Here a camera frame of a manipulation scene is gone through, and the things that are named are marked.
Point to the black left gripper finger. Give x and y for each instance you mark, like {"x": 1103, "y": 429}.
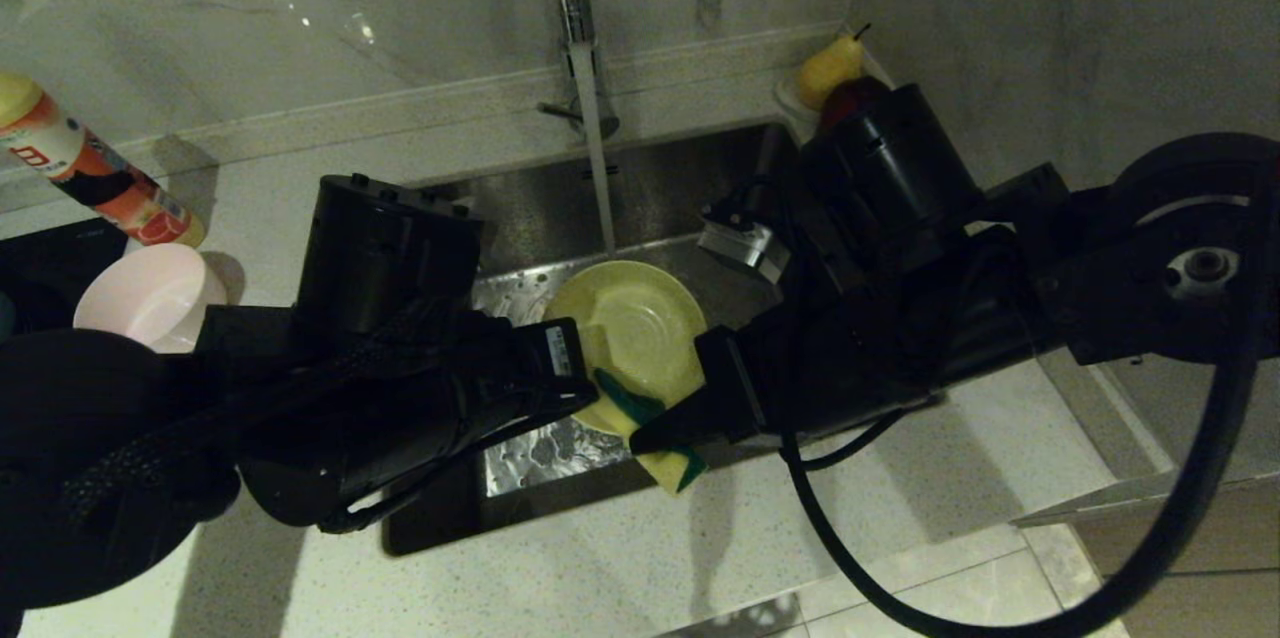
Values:
{"x": 560, "y": 363}

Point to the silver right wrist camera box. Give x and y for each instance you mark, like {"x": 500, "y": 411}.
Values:
{"x": 745, "y": 243}

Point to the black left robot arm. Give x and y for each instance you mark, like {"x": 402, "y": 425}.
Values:
{"x": 380, "y": 258}

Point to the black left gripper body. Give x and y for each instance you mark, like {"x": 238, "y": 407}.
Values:
{"x": 470, "y": 378}

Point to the small white dish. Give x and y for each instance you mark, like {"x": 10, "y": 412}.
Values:
{"x": 795, "y": 113}

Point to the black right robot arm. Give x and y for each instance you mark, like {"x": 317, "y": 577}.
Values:
{"x": 900, "y": 168}

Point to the yellow pear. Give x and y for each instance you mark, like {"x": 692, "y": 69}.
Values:
{"x": 830, "y": 70}

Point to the pink plastic bowl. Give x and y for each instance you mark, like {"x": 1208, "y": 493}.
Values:
{"x": 150, "y": 298}

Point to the orange dish soap bottle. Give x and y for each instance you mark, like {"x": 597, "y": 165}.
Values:
{"x": 100, "y": 183}

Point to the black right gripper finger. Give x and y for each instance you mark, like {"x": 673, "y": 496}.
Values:
{"x": 680, "y": 438}
{"x": 680, "y": 416}

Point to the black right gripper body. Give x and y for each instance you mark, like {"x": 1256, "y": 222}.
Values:
{"x": 830, "y": 368}

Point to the dark red apple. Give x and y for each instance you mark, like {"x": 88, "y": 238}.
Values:
{"x": 850, "y": 93}

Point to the black induction cooktop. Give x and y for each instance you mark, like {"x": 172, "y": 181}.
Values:
{"x": 50, "y": 263}

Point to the yellow green sponge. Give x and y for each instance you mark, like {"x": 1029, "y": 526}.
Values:
{"x": 670, "y": 468}

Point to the yellow plastic bowl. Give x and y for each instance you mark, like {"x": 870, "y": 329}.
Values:
{"x": 630, "y": 328}

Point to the stainless steel sink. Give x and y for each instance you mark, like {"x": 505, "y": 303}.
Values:
{"x": 650, "y": 188}

